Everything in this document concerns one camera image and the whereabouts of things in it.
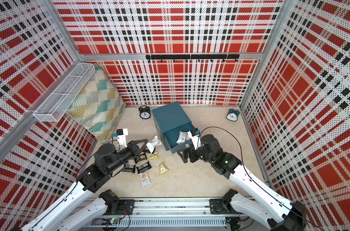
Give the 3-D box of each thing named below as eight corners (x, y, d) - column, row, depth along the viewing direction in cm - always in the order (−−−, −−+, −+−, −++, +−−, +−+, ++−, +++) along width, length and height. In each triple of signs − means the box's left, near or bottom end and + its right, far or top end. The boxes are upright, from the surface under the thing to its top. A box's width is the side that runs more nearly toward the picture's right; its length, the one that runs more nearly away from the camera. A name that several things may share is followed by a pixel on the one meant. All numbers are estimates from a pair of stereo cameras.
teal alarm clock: (225, 119, 115) (227, 112, 108) (227, 114, 118) (229, 107, 112) (235, 123, 112) (238, 116, 106) (237, 118, 116) (240, 111, 109)
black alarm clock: (140, 119, 114) (137, 110, 107) (142, 113, 118) (139, 105, 110) (150, 119, 114) (148, 110, 107) (151, 113, 118) (149, 105, 110)
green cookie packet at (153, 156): (147, 160, 92) (146, 159, 90) (147, 155, 95) (146, 153, 93) (159, 158, 93) (158, 156, 91) (158, 153, 96) (158, 151, 94)
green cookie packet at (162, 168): (160, 174, 87) (160, 173, 84) (157, 166, 90) (156, 164, 87) (168, 170, 88) (167, 169, 86) (164, 163, 91) (164, 161, 89)
